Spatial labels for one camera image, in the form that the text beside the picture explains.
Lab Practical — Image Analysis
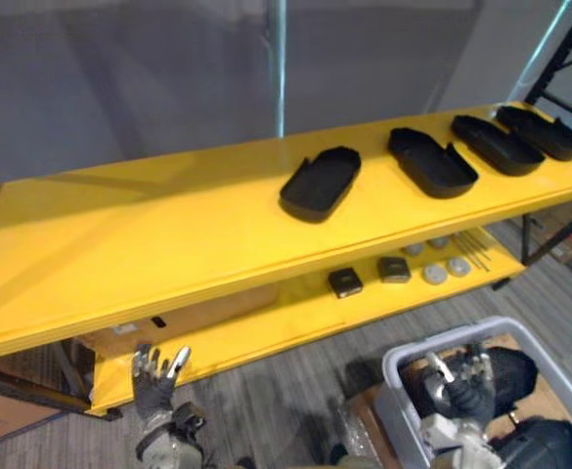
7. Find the yellow upper shelf board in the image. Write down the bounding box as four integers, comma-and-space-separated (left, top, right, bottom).
0, 101, 572, 363

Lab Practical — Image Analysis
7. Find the grey plastic bin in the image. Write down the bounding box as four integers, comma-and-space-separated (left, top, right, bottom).
380, 316, 572, 469

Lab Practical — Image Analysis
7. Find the bundle of thin metal rods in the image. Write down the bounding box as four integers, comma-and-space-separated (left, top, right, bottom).
453, 231, 496, 271

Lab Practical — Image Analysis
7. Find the yellow shelf board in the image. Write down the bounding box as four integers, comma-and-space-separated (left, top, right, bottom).
88, 228, 529, 417
0, 101, 572, 363

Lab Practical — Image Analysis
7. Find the black plastic housing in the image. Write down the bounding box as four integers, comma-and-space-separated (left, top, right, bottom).
450, 114, 547, 178
387, 127, 479, 200
480, 345, 540, 419
496, 105, 572, 163
493, 418, 572, 469
279, 145, 363, 221

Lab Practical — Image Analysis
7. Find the black metal rack frame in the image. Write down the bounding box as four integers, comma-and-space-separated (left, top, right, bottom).
523, 0, 572, 129

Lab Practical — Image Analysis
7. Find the brown cardboard box blue tape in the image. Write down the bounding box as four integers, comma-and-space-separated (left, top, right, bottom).
0, 362, 74, 437

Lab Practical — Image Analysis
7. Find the black shelf leg brace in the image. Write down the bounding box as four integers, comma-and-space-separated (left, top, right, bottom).
491, 197, 572, 292

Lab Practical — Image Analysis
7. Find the yellow lower shelf board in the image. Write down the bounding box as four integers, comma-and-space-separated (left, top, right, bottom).
88, 228, 529, 417

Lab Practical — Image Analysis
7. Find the small dark square box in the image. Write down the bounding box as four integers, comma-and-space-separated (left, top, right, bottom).
376, 256, 412, 284
328, 269, 364, 300

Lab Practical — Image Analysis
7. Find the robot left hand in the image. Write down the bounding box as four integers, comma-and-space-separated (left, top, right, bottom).
130, 343, 192, 422

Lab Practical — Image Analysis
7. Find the silver metal pole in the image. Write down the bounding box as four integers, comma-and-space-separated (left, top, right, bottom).
273, 0, 287, 138

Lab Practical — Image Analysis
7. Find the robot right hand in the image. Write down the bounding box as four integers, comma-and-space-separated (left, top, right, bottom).
419, 343, 498, 424

